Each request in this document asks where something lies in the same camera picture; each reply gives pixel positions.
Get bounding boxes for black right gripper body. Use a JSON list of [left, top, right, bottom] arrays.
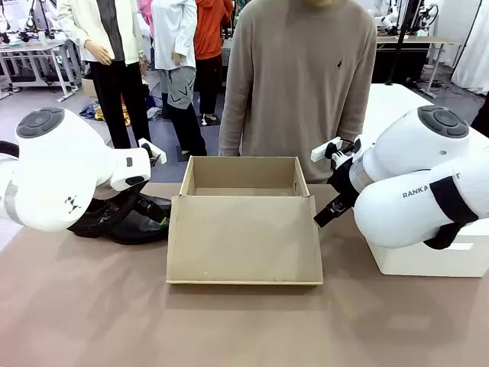
[[329, 159, 359, 206]]

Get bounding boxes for small cardboard carton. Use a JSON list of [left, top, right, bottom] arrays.
[[81, 78, 99, 99]]

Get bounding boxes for grey background workbench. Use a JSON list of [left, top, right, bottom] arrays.
[[0, 40, 83, 103]]

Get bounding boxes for colourful clothes pile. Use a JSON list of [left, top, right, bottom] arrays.
[[78, 98, 165, 125]]

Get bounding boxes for brown cardboard shoe box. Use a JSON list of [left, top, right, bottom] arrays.
[[166, 155, 324, 287]]

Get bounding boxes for person's right forearm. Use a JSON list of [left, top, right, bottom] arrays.
[[219, 87, 249, 157]]

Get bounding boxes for black clothed bystander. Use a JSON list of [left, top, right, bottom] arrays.
[[470, 97, 489, 138]]

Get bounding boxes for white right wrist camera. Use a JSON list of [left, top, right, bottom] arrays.
[[310, 136, 356, 166]]

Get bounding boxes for mannequin in orange hoodie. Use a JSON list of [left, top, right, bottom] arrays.
[[193, 0, 234, 125]]

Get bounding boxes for white plastic bin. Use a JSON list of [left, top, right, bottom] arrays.
[[362, 219, 489, 278]]

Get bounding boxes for pink garment mannequin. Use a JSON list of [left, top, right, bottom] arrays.
[[138, 0, 154, 41]]

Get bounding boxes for white curtain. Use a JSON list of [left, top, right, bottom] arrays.
[[450, 0, 489, 95]]

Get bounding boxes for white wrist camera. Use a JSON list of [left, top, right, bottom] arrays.
[[310, 136, 356, 166], [138, 137, 168, 166]]

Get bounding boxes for wooden background table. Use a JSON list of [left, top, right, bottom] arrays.
[[376, 36, 465, 96]]

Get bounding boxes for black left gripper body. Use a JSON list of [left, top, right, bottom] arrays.
[[114, 185, 148, 215]]

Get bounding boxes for person in beige sweater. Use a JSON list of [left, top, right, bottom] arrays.
[[219, 0, 379, 184]]

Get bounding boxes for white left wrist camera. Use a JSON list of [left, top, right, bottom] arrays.
[[138, 137, 168, 166]]

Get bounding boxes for person's left forearm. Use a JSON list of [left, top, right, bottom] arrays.
[[342, 76, 378, 143]]

